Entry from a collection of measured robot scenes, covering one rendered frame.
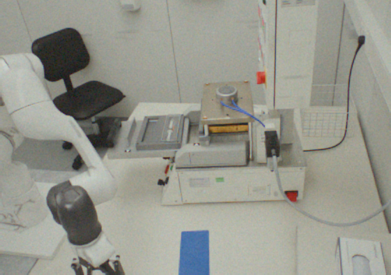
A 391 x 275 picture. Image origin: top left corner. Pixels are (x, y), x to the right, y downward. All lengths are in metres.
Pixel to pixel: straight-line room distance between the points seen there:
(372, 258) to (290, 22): 0.69
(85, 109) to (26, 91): 1.79
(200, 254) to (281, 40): 0.73
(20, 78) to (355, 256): 1.02
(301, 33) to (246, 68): 1.79
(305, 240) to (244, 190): 0.28
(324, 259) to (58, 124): 0.86
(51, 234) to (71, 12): 2.02
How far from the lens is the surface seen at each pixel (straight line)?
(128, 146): 1.43
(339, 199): 1.50
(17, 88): 1.04
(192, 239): 1.35
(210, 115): 1.28
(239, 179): 1.37
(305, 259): 1.25
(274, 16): 1.09
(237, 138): 1.47
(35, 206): 1.53
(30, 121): 1.03
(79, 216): 0.95
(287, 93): 1.19
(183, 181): 1.38
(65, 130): 1.04
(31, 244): 1.50
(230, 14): 2.75
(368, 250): 1.21
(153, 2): 2.84
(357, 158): 1.71
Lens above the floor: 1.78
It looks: 33 degrees down
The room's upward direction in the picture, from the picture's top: 7 degrees counter-clockwise
